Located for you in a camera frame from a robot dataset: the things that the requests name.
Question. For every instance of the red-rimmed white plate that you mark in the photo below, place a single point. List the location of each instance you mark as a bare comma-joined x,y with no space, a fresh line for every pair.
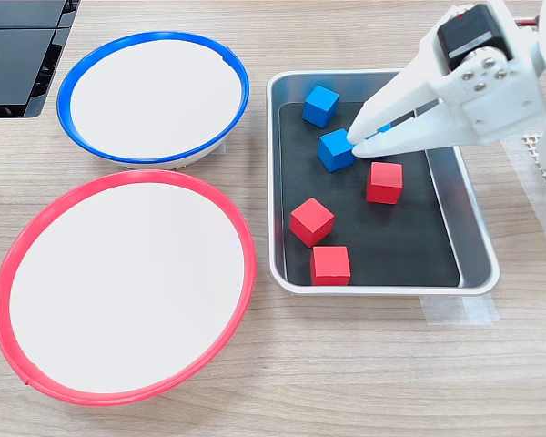
186,227

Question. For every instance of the black tray mat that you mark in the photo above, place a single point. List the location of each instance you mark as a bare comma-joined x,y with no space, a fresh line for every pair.
391,246

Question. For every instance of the black device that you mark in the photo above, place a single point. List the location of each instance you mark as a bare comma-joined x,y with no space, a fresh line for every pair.
9,54

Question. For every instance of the pale perforated plate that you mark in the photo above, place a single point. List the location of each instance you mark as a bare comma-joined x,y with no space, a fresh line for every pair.
531,142

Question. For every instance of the steel tray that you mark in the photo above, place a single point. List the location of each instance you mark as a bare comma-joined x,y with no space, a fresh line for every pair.
473,255

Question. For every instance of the short clear tape strip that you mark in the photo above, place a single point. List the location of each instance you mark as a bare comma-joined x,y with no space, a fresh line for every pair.
459,311

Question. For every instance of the red cube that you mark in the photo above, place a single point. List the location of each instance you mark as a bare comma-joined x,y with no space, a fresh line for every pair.
330,266
311,223
384,182

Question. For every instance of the blue-rimmed white plate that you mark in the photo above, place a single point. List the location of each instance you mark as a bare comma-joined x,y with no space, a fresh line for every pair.
173,59

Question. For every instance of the blue cube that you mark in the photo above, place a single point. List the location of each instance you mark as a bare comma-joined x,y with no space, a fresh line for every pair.
385,129
320,107
334,152

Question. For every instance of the wide clear tape sheet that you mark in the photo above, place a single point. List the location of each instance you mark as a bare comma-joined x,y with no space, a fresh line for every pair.
534,218

